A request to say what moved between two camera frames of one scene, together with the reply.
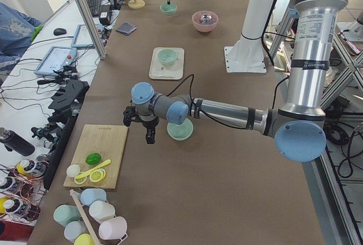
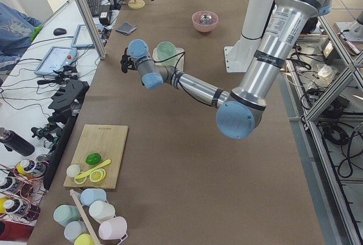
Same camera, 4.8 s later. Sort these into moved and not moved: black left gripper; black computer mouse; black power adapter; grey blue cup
Moved: black left gripper
Not moved: black computer mouse; black power adapter; grey blue cup
